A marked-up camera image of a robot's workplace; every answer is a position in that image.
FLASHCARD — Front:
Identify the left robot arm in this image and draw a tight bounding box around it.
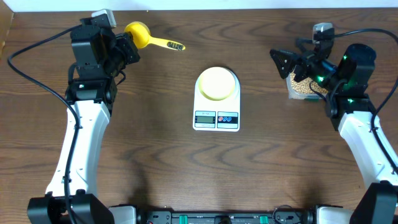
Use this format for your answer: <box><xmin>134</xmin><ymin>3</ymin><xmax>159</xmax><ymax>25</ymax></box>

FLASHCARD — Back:
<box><xmin>27</xmin><ymin>9</ymin><xmax>140</xmax><ymax>223</ymax></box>

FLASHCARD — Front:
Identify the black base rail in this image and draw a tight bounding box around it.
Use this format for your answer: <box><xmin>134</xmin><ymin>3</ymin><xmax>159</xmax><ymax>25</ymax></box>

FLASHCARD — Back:
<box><xmin>108</xmin><ymin>205</ymin><xmax>343</xmax><ymax>224</ymax></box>

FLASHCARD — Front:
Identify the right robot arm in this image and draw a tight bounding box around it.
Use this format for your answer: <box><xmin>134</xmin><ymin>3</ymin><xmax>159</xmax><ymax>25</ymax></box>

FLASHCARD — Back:
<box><xmin>270</xmin><ymin>23</ymin><xmax>397</xmax><ymax>223</ymax></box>

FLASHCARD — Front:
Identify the black right camera cable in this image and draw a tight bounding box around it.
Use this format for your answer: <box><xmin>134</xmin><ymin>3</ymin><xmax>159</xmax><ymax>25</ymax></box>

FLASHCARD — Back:
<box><xmin>334</xmin><ymin>27</ymin><xmax>398</xmax><ymax>175</ymax></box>

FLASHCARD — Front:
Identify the pale yellow bowl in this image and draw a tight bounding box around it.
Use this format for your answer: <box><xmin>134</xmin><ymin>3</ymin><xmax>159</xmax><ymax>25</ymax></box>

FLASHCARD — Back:
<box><xmin>198</xmin><ymin>67</ymin><xmax>236</xmax><ymax>101</ymax></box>

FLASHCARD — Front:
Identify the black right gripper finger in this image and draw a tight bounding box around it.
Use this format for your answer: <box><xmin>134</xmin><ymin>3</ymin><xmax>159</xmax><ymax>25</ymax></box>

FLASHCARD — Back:
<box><xmin>270</xmin><ymin>49</ymin><xmax>303</xmax><ymax>79</ymax></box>
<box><xmin>295</xmin><ymin>37</ymin><xmax>313</xmax><ymax>53</ymax></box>

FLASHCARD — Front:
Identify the soybeans pile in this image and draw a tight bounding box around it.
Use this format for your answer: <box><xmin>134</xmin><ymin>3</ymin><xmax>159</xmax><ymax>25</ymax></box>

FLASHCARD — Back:
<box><xmin>290</xmin><ymin>74</ymin><xmax>328</xmax><ymax>94</ymax></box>

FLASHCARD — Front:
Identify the white digital kitchen scale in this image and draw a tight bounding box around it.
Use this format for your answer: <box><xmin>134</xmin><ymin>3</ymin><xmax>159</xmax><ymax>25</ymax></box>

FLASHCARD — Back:
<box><xmin>192</xmin><ymin>70</ymin><xmax>241</xmax><ymax>132</ymax></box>

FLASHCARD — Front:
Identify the clear plastic container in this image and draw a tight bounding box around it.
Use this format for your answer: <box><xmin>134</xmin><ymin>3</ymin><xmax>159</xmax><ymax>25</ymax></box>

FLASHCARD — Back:
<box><xmin>286</xmin><ymin>73</ymin><xmax>328</xmax><ymax>100</ymax></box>

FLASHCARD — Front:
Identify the yellow plastic measuring scoop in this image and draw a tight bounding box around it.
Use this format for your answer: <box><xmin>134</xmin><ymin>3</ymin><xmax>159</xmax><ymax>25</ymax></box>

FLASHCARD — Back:
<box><xmin>124</xmin><ymin>21</ymin><xmax>186</xmax><ymax>51</ymax></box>

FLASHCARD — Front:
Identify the green tape label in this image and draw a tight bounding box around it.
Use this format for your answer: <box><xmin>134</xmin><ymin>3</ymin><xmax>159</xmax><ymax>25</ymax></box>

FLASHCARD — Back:
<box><xmin>305</xmin><ymin>98</ymin><xmax>319</xmax><ymax>102</ymax></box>

